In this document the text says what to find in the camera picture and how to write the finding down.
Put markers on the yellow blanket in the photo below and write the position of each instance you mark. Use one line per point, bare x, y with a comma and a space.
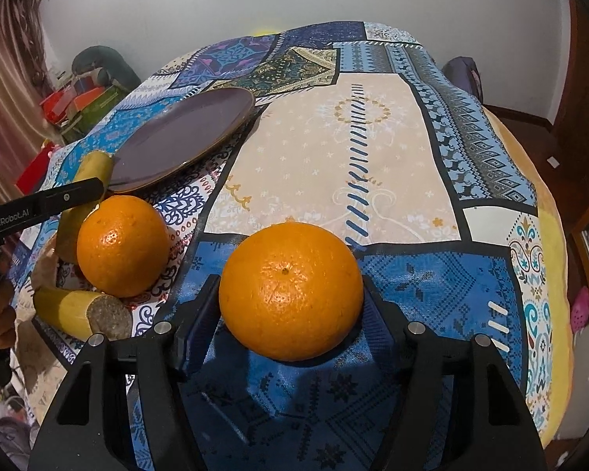
552, 235

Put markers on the dark purple round plate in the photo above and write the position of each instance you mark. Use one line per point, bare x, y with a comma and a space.
179, 136

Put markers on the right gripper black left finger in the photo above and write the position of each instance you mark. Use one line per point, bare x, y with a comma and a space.
87, 426

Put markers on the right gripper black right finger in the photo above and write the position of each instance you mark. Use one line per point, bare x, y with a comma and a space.
489, 427

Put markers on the brown wooden door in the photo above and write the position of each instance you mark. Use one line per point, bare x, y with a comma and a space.
571, 125

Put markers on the striped pink curtain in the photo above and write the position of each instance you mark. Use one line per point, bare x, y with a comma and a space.
23, 85

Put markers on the person's left hand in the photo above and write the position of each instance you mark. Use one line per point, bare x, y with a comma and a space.
7, 316

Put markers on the colourful patchwork bedspread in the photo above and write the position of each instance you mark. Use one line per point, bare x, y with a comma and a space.
361, 134

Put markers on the large orange with sticker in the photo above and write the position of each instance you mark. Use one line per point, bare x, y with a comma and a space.
291, 292

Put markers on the red box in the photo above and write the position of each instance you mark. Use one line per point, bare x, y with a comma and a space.
34, 173

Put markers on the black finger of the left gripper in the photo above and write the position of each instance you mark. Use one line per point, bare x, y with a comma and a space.
19, 214

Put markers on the grey-green plush cushion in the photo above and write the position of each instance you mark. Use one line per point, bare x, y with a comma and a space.
108, 66

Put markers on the green storage box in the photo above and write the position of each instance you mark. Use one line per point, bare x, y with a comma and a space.
88, 109

